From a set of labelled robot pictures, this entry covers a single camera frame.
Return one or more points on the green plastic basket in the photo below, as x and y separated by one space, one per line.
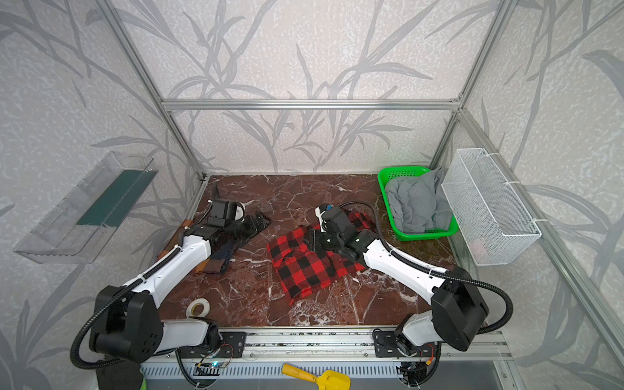
384 176

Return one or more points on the folded brown plaid shirt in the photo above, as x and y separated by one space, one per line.
199 248

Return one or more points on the white tape roll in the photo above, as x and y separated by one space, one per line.
199 308

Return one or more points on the grey long sleeve shirt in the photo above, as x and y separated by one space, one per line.
418 204

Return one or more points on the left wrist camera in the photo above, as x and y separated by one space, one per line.
239 211

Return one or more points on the yellow toy shovel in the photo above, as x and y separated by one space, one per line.
329 380

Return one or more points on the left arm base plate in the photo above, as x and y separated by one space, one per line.
232 346

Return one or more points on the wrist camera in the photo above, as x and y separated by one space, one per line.
324 213
239 211

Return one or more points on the aluminium front rail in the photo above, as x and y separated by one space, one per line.
343 344

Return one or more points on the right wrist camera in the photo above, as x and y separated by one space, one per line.
324 213

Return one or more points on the black glove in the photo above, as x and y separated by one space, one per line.
121 376

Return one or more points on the aluminium frame crossbar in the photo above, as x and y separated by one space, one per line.
301 104

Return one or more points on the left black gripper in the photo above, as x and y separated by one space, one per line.
248 223

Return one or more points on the pink object in wire basket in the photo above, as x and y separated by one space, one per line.
479 249

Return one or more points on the white wire mesh basket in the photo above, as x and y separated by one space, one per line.
486 205

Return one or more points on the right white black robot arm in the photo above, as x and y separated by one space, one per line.
461 308

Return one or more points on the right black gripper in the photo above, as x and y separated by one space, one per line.
319 241

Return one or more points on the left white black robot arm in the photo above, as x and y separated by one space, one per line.
126 325

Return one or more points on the clear plastic wall tray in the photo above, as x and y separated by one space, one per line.
77 229

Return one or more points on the red black plaid shirt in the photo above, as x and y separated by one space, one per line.
301 271

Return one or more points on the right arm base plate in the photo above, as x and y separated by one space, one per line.
387 344

